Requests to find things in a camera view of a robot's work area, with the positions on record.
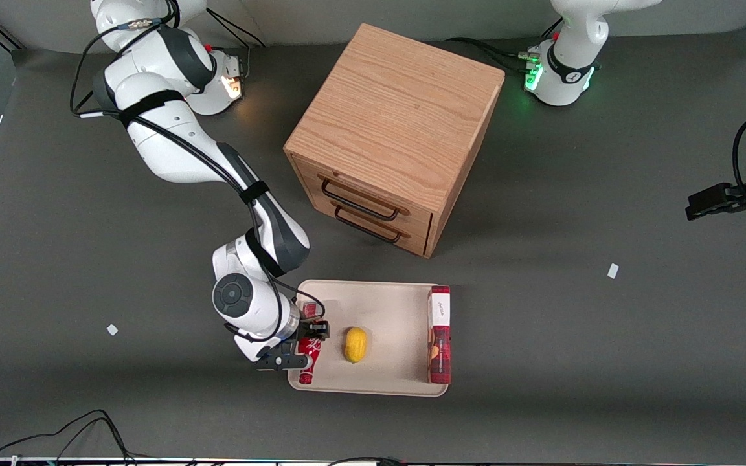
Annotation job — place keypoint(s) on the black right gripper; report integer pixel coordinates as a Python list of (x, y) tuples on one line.
[(315, 331)]

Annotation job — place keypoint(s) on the red coke bottle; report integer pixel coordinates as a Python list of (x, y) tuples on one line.
[(307, 370)]

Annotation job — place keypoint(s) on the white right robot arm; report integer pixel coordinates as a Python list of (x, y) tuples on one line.
[(166, 149)]

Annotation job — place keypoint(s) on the cream rectangular tray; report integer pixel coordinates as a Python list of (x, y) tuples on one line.
[(386, 323)]

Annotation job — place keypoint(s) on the yellow lemon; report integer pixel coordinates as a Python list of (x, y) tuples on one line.
[(355, 345)]

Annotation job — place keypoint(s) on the red snack box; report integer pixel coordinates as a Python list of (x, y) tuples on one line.
[(440, 349)]

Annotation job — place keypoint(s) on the wooden drawer cabinet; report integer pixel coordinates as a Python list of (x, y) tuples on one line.
[(399, 110)]

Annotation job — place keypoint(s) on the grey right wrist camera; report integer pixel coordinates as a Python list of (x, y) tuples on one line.
[(282, 360)]

